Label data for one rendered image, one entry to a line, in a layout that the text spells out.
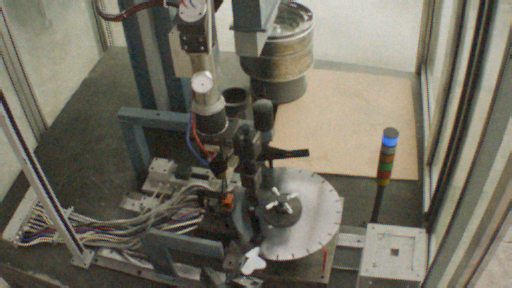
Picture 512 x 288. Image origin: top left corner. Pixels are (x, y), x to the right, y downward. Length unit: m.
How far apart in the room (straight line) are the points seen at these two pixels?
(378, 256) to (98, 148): 1.18
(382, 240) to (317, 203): 0.22
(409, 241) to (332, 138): 0.62
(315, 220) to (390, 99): 0.85
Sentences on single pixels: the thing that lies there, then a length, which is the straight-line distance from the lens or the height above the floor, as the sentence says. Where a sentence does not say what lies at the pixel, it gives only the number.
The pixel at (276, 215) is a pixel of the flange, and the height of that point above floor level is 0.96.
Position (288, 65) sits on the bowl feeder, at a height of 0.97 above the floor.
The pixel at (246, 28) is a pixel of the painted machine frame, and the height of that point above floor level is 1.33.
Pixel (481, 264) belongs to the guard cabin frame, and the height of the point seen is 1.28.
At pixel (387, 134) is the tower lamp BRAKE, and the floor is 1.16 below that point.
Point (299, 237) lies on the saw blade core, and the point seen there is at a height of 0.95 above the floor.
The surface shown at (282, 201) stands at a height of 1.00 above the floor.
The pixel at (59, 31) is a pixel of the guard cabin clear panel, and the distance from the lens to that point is 2.29.
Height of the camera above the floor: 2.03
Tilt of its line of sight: 44 degrees down
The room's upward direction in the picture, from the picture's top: 5 degrees counter-clockwise
